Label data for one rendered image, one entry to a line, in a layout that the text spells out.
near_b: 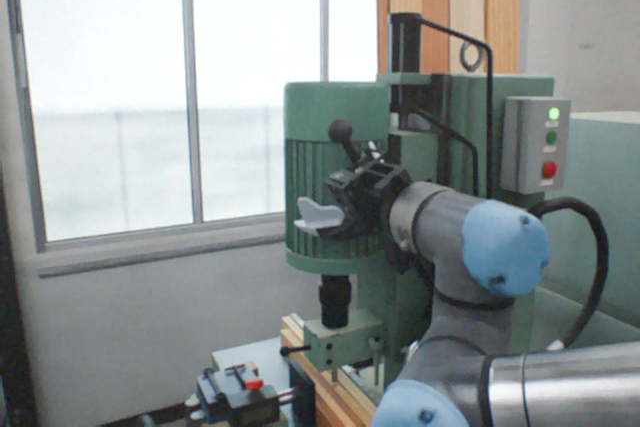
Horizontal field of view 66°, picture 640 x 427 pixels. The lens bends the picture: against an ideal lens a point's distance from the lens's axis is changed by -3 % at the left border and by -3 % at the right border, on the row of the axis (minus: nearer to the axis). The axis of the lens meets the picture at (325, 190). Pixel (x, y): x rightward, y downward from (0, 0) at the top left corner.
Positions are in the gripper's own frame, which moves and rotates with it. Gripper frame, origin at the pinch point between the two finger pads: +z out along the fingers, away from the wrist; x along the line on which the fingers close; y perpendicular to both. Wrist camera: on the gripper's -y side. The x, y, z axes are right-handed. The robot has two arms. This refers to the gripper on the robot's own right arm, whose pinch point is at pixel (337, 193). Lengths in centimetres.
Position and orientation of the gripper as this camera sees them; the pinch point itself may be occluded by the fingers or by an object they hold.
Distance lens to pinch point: 73.3
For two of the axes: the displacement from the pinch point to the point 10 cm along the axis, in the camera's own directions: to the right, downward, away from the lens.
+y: -4.9, -7.7, -4.2
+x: -7.5, 6.1, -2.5
